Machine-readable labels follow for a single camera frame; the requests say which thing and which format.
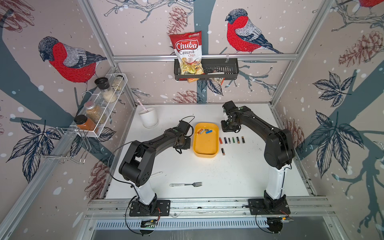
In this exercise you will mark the silver lid spice jar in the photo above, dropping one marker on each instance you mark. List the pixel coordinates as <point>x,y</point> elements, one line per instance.
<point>95,112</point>

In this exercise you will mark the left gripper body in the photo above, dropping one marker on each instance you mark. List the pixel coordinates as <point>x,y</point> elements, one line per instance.
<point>186,143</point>

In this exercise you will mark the metal fork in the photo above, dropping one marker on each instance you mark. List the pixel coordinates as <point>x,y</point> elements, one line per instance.
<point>196,184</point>

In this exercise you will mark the pale spice jar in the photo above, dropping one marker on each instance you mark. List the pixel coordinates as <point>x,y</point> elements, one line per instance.
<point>118,83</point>

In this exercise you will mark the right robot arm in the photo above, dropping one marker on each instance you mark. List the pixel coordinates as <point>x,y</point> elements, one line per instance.
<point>279,150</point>

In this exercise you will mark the wire hanger rack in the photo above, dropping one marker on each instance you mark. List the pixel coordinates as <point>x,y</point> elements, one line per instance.
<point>74,146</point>

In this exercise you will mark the red Chuba cassava chips bag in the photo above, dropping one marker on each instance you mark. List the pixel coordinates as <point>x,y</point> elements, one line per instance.
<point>188,49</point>

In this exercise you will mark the black wall basket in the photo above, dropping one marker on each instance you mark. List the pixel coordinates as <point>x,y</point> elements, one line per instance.
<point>213,68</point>

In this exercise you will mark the yellow plastic storage box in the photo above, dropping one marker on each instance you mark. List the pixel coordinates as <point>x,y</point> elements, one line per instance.
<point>206,145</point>

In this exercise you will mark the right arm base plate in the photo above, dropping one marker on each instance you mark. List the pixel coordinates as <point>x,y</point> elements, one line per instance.
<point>255,207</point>

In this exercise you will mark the white wire spice rack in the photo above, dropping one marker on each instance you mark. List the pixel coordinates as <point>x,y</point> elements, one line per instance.
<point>108,108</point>

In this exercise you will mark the orange spice jar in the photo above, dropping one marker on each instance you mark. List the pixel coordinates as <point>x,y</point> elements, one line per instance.
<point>84,123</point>

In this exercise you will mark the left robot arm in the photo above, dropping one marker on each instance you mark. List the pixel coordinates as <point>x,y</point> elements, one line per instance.
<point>138,162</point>

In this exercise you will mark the black lid spice jar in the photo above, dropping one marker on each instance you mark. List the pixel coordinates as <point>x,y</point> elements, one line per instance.
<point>107,92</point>

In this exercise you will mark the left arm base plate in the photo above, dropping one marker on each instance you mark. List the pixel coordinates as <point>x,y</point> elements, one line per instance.
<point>156,208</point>

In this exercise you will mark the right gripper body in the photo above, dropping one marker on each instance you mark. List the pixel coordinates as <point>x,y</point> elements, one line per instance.
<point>227,126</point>

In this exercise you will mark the white ceramic cup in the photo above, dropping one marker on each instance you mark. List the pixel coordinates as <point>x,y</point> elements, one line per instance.
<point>149,118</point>

